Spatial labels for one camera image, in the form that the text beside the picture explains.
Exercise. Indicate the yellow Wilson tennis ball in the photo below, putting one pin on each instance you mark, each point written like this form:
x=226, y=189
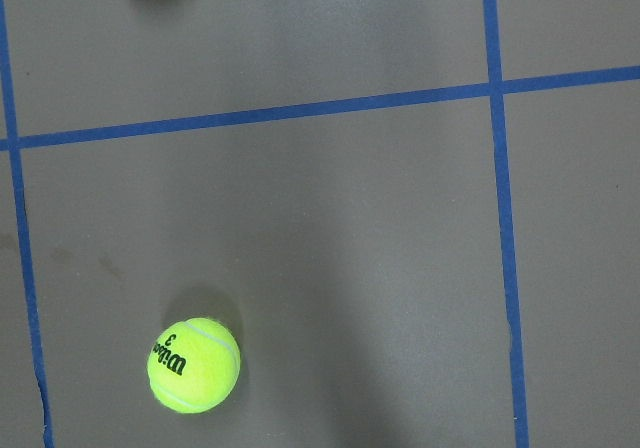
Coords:
x=193, y=365

